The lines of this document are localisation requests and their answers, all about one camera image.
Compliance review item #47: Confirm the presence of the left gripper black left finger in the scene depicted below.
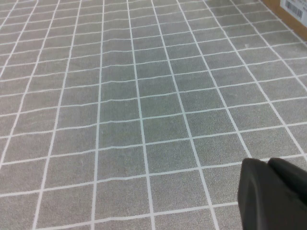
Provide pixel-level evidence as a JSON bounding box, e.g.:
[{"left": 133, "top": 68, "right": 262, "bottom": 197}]
[{"left": 236, "top": 157, "right": 307, "bottom": 230}]

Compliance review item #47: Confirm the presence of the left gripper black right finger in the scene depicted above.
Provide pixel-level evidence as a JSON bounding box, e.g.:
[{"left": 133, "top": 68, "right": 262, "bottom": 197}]
[{"left": 267, "top": 157, "right": 307, "bottom": 207}]

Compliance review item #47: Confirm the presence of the brown cardboard shoe box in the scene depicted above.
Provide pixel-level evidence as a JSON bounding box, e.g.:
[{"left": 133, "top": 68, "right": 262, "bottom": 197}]
[{"left": 260, "top": 0, "right": 307, "bottom": 43}]

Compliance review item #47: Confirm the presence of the gray white-grid tablecloth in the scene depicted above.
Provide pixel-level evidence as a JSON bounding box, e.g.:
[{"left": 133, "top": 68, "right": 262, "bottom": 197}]
[{"left": 0, "top": 0, "right": 307, "bottom": 230}]

